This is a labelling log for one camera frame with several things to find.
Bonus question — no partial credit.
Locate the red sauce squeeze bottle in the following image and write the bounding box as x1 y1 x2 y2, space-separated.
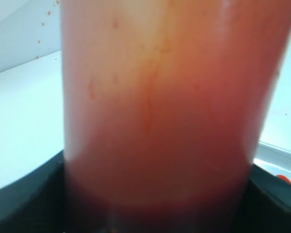
61 0 291 233

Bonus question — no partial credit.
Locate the red sauce blob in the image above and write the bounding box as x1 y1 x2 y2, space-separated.
276 174 291 185

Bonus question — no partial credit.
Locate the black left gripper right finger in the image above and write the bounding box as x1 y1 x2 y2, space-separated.
240 165 291 233

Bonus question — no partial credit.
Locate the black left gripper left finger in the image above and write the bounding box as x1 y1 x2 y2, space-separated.
0 152 65 233

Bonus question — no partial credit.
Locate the white paper backdrop sheet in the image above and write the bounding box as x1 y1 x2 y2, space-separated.
0 0 62 72

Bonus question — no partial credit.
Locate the white rectangular tray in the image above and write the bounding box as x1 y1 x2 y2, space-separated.
254 143 291 181

